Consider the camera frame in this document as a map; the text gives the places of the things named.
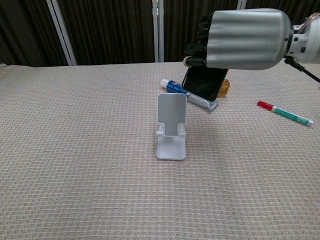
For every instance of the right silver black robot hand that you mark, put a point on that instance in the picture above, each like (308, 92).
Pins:
(245, 40)

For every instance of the black smartphone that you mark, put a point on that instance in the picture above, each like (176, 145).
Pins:
(202, 82)

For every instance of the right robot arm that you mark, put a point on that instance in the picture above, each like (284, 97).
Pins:
(308, 42)

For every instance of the white folding phone stand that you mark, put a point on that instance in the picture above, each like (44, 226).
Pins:
(172, 120)

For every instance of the orange tea drink bottle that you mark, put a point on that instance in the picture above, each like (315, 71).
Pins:
(224, 88)

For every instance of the dark pleated screen panel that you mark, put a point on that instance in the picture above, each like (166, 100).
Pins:
(287, 6)
(25, 32)
(112, 32)
(185, 25)

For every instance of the green marker with red cap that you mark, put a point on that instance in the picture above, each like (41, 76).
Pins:
(285, 113)

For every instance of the blue white toothpaste tube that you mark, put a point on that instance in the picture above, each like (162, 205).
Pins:
(172, 86)

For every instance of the beige woven tablecloth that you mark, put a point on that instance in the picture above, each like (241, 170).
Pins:
(100, 175)

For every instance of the silver screen frame post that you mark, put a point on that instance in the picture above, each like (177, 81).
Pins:
(61, 32)
(158, 30)
(242, 3)

